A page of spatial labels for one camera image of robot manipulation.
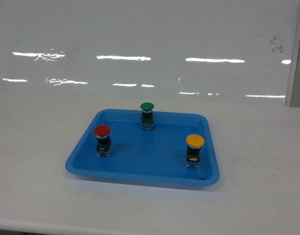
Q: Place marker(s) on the yellow mushroom push button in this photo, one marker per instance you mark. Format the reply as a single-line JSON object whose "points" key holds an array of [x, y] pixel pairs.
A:
{"points": [[194, 144]]}

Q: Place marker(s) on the red mushroom push button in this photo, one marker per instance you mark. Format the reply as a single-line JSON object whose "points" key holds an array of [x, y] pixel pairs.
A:
{"points": [[103, 147]]}

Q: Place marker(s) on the green mushroom push button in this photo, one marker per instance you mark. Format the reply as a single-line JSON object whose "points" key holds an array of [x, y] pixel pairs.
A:
{"points": [[147, 121]]}

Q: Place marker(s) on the blue plastic tray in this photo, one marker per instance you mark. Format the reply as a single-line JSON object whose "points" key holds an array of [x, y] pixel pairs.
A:
{"points": [[154, 158]]}

